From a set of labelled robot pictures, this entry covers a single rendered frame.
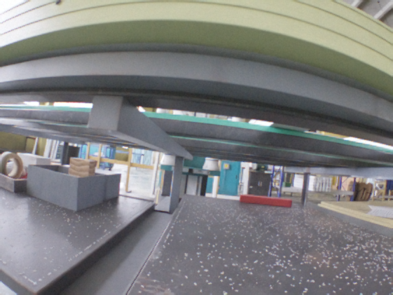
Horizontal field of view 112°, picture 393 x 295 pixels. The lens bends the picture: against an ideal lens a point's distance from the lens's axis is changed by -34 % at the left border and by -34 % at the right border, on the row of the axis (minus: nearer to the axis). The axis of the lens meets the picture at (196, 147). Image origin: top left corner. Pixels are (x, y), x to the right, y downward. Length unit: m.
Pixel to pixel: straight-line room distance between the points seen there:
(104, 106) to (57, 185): 0.48
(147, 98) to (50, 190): 0.54
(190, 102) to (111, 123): 0.07
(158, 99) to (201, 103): 0.04
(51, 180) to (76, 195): 0.10
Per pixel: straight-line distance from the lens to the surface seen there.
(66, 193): 0.63
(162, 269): 0.36
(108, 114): 0.18
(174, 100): 0.17
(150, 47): 0.18
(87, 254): 0.38
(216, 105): 0.17
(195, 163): 2.29
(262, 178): 5.08
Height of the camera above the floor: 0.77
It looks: 4 degrees up
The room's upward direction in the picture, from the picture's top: 7 degrees clockwise
